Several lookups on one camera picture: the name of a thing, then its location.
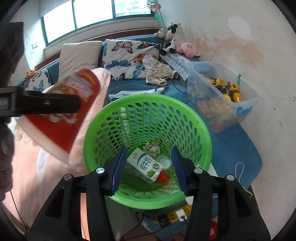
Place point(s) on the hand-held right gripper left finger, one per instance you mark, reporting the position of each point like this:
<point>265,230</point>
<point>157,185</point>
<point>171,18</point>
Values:
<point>119,169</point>

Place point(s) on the yellow power strip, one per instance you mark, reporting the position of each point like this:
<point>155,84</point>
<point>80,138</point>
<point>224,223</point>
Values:
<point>172,216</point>

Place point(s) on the pink plush toy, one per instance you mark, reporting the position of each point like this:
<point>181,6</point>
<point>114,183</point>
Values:
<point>188,47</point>

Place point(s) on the cow plush toy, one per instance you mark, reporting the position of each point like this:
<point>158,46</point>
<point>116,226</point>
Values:
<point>175,37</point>

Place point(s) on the blue sofa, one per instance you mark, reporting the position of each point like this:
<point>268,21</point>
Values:
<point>129,84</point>

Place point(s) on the pink printed blanket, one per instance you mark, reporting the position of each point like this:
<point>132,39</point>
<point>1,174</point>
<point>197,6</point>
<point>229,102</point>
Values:
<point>25,180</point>

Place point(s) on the grey plush toy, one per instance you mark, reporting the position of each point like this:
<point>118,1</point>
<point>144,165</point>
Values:
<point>160,33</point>

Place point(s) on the pile of colourful toys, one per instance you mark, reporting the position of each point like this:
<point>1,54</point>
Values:
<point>208,104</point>

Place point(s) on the green plastic basket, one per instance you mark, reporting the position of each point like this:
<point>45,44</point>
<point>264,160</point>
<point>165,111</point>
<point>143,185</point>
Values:
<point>148,102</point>

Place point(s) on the clear plastic container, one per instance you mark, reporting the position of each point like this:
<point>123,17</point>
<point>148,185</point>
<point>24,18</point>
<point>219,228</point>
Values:
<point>165,162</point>

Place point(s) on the dark wooden door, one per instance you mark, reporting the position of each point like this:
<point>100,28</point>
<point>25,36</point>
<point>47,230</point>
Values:
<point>11,58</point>

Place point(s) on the blue floor cushion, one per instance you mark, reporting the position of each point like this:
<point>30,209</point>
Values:
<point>231,150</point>

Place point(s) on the grey pillow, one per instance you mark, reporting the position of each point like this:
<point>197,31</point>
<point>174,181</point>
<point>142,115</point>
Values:
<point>78,58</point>

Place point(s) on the yellow toy robot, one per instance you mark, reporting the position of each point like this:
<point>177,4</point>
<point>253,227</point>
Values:
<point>233,91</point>
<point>217,83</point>

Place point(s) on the colourful pinwheel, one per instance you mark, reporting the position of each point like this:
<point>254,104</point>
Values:
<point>155,7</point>

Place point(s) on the orange plush toy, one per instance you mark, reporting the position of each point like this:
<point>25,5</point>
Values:
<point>30,73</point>

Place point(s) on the patterned children's clothes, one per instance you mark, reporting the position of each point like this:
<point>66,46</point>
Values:
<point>159,71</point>

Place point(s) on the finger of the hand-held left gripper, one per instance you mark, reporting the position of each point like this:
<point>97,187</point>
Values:
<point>46,102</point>

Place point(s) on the green framed window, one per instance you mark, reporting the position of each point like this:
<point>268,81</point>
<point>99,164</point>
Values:
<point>92,14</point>

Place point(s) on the clear plastic storage box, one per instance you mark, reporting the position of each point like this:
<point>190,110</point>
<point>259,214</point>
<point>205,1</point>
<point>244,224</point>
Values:
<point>231,121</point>

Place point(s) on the red mesh net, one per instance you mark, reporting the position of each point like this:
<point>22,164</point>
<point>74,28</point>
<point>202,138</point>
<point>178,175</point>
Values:
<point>163,178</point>

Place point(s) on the patterned long box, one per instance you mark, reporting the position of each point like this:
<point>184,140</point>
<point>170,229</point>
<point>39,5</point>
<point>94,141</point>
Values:
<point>178,63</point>

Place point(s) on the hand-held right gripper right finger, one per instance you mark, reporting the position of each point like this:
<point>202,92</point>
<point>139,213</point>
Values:
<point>178,171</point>

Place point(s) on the white milk carton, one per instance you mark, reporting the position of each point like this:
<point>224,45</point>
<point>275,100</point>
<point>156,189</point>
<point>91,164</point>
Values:
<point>143,165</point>

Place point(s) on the butterfly print pillow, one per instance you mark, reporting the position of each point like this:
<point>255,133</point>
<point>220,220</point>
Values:
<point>124,60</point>
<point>38,81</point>

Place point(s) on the white patterned cloth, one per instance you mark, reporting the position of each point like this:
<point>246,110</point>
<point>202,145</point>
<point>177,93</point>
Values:
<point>129,93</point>

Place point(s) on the red printed plastic cup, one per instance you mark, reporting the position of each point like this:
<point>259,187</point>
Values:
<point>60,132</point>

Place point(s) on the white light switch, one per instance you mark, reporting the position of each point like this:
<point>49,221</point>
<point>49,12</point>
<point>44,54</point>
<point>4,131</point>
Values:
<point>34,45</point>

